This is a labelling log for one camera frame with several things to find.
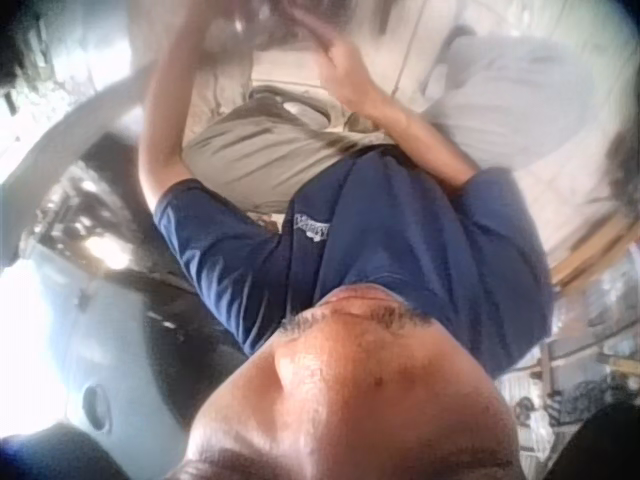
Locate white curved rim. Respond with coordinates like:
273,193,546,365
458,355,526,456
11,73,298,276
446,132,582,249
0,63,157,201

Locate heap of metal clutter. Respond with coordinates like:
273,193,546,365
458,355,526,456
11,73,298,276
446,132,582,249
499,279,640,451

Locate wooden planks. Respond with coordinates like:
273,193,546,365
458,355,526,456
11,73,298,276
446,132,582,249
548,212,640,289

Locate person's right hand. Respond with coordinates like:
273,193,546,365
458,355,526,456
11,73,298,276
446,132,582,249
293,7,377,107

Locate dark metal machine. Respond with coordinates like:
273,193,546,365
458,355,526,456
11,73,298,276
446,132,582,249
27,160,166,286

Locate person's legs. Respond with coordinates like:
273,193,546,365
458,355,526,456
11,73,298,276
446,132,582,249
181,92,401,214

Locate white plastic tank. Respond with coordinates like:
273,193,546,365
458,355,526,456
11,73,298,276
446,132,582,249
0,267,201,454

